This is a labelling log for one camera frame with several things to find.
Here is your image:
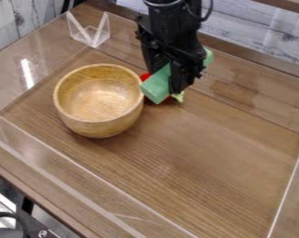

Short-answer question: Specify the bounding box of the black table leg frame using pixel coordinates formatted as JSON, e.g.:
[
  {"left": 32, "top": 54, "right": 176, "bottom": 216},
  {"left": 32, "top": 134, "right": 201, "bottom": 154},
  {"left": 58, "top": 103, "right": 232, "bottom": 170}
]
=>
[{"left": 0, "top": 195, "right": 61, "bottom": 238}]

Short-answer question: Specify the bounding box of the green foam block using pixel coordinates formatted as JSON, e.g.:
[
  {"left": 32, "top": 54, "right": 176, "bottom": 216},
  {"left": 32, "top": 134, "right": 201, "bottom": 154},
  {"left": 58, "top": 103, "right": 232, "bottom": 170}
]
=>
[{"left": 141, "top": 48, "right": 215, "bottom": 104}]

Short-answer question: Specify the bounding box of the clear acrylic wall panel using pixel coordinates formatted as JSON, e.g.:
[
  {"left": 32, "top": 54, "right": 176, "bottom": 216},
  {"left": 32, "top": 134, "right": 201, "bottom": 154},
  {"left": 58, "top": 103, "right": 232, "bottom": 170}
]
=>
[{"left": 0, "top": 115, "right": 199, "bottom": 238}]

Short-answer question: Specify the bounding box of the wooden brown bowl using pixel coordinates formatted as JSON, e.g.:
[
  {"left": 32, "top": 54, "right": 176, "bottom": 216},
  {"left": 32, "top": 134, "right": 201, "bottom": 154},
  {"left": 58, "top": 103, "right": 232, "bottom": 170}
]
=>
[{"left": 53, "top": 63, "right": 144, "bottom": 139}]

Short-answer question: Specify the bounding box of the red plush strawberry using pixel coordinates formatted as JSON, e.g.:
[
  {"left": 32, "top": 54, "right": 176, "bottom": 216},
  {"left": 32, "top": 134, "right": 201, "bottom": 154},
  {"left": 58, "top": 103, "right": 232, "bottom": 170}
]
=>
[{"left": 140, "top": 73, "right": 184, "bottom": 104}]

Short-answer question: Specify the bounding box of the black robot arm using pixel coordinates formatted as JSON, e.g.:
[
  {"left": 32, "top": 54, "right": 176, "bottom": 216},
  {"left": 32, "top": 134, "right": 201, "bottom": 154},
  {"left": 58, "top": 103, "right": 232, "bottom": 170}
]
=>
[{"left": 136, "top": 0, "right": 215, "bottom": 94}]

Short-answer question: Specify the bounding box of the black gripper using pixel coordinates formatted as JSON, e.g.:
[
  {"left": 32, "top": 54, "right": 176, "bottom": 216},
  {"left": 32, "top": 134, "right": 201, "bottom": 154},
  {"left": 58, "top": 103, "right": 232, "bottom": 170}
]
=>
[{"left": 136, "top": 4, "right": 208, "bottom": 94}]

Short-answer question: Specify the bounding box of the clear acrylic corner bracket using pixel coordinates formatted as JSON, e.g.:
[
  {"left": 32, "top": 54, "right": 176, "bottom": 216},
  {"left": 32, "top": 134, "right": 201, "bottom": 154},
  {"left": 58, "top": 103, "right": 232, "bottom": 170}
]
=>
[{"left": 65, "top": 11, "right": 110, "bottom": 48}]

